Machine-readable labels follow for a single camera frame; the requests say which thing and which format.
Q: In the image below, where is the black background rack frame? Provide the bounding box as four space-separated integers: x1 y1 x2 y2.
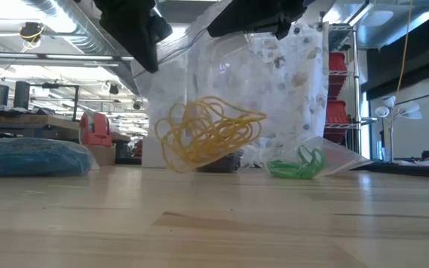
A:
30 82 81 122

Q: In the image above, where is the white floral curtain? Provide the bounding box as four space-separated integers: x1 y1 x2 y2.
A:
188 22 330 168

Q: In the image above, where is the red tape dispenser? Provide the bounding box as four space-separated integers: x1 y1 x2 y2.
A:
77 112 113 148

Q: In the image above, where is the brown cardboard block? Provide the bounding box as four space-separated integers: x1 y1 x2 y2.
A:
86 144 117 168

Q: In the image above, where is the dark grey canister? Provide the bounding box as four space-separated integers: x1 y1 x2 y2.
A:
12 80 31 111
0 83 10 112

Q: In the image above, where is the black ceiling device yellow cable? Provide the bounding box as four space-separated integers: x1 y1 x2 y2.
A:
18 21 46 52

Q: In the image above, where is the green rubber band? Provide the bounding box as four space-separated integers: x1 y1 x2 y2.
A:
267 159 314 180
296 145 327 178

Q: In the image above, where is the red plastic bin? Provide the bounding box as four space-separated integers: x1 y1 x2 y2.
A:
324 99 350 144
328 51 349 98

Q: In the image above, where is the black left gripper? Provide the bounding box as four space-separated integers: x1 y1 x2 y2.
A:
93 0 174 74

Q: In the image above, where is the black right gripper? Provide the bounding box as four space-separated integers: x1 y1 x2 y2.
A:
206 0 308 41

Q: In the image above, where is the white cardboard box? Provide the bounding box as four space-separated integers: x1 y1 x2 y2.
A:
141 135 165 169

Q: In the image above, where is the grey workbench wooden top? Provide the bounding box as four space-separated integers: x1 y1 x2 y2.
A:
0 112 132 144

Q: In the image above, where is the white multi-head lamp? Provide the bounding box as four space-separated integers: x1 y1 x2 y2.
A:
374 95 423 164

